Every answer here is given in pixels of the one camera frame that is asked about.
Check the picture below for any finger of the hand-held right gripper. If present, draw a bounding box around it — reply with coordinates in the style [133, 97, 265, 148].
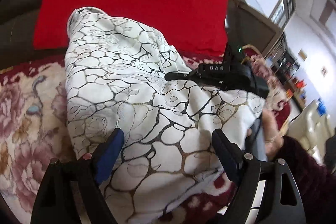
[164, 70, 203, 81]

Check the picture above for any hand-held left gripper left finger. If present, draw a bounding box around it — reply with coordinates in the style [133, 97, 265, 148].
[30, 128, 125, 224]

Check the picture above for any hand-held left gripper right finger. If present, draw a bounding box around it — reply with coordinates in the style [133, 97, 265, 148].
[211, 128, 307, 224]

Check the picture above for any white coat black crackle print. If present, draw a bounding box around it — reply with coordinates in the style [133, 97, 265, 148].
[64, 6, 267, 224]

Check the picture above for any person's right forearm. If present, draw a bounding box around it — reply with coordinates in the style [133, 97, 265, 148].
[265, 136, 336, 224]

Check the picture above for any person's right hand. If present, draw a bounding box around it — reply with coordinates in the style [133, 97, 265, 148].
[262, 109, 284, 144]

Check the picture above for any dark shelf cabinet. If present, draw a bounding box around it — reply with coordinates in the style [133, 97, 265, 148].
[270, 51, 315, 109]

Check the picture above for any window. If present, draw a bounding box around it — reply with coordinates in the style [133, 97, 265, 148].
[270, 0, 296, 29]

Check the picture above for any floral red beige sofa cover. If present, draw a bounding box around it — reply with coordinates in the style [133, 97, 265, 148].
[0, 49, 292, 224]

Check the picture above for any cream armchair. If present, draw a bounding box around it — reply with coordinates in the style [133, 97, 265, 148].
[291, 101, 334, 164]

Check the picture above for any large red blanket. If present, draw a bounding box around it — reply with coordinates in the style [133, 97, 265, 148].
[33, 0, 230, 56]

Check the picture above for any dark brown leather sofa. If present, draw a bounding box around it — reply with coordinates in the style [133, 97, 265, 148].
[0, 0, 285, 67]

